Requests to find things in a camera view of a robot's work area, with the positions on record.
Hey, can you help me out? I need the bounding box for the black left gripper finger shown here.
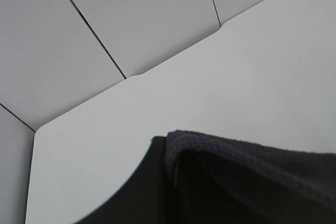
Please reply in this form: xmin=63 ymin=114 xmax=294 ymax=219
xmin=78 ymin=136 xmax=179 ymax=223

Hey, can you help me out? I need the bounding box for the dark grey towel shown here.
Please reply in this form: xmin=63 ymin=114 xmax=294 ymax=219
xmin=165 ymin=131 xmax=335 ymax=223

